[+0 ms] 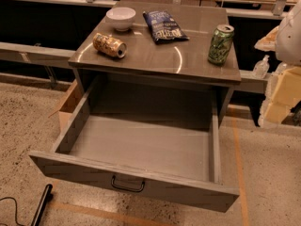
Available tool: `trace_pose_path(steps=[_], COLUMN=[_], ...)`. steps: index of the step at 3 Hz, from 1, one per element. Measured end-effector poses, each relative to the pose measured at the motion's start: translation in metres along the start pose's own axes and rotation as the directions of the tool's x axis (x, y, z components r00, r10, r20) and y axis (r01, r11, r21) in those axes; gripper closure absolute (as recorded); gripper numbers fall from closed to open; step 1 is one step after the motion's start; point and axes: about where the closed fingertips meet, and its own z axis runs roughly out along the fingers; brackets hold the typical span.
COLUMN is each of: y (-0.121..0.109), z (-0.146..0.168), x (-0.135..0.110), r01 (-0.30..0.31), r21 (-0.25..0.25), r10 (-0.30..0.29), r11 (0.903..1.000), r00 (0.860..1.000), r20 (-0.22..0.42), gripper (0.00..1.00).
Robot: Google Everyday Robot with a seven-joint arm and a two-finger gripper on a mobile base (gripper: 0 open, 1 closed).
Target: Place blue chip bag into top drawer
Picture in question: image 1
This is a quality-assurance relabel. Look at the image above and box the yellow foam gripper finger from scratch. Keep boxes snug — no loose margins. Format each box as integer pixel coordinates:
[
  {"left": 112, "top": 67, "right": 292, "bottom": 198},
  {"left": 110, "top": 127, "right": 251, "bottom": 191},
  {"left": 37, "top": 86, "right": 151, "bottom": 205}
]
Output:
[{"left": 258, "top": 67, "right": 301, "bottom": 127}]

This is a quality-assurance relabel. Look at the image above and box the blue chip bag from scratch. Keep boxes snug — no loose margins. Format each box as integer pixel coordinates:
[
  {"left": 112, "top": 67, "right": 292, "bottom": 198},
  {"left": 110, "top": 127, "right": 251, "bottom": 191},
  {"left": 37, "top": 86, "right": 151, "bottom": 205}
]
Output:
[{"left": 143, "top": 10, "right": 188, "bottom": 44}]

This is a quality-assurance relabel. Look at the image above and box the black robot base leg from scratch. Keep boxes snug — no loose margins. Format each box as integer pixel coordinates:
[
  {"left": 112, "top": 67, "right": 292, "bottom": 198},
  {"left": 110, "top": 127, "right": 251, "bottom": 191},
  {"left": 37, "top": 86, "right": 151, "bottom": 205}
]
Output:
[{"left": 30, "top": 184, "right": 53, "bottom": 226}]

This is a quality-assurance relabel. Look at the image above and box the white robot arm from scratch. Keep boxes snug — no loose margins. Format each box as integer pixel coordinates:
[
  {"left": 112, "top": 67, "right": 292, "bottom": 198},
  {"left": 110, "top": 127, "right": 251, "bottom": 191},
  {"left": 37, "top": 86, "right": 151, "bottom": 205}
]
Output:
[{"left": 255, "top": 1, "right": 301, "bottom": 123}]

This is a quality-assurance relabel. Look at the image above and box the open grey top drawer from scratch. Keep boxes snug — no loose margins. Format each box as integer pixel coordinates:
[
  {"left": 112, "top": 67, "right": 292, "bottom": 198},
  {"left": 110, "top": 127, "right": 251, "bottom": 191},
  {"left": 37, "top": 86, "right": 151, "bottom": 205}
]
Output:
[{"left": 30, "top": 76, "right": 239, "bottom": 212}]

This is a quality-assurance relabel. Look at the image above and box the grey cabinet with glossy top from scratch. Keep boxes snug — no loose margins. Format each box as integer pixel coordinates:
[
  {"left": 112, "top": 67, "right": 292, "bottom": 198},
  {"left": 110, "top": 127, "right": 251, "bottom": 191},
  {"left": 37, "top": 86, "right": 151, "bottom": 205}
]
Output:
[{"left": 69, "top": 1, "right": 241, "bottom": 117}]

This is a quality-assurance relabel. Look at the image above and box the clear plastic bottle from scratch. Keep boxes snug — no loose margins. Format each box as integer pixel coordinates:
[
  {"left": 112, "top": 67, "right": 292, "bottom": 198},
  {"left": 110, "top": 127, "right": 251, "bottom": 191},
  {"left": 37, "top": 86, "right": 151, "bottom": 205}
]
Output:
[{"left": 252, "top": 55, "right": 270, "bottom": 79}]

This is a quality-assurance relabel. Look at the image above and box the green soda can upright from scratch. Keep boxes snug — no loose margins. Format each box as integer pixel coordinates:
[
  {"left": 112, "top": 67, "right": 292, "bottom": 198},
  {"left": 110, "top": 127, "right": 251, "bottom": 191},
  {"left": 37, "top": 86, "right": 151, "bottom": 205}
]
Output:
[{"left": 208, "top": 24, "right": 234, "bottom": 65}]

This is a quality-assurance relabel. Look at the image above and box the white bowl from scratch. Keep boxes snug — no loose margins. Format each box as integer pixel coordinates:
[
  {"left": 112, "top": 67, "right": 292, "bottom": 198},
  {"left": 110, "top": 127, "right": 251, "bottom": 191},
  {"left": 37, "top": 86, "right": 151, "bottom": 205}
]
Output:
[{"left": 105, "top": 7, "right": 136, "bottom": 31}]

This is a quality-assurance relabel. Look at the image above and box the gold crushed can lying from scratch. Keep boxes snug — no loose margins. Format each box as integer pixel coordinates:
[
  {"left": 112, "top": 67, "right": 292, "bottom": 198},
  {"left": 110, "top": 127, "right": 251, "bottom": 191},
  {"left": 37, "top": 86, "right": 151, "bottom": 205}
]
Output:
[{"left": 93, "top": 33, "right": 127, "bottom": 58}]

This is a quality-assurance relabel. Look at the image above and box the long grey shelf bench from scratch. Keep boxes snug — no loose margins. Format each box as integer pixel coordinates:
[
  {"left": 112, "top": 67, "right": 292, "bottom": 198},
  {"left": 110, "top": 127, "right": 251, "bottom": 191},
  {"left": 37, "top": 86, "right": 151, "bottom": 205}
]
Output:
[{"left": 0, "top": 42, "right": 74, "bottom": 69}]

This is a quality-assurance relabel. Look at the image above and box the black drawer handle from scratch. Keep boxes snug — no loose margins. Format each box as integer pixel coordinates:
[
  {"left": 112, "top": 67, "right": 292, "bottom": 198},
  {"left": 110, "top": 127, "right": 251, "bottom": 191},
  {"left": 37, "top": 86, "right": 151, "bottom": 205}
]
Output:
[{"left": 111, "top": 175, "right": 145, "bottom": 193}]

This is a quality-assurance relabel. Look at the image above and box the black cable on floor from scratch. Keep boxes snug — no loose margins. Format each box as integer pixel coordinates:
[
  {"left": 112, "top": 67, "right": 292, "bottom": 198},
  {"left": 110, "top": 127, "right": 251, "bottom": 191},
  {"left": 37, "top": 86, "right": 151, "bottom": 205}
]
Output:
[{"left": 0, "top": 196, "right": 24, "bottom": 226}]

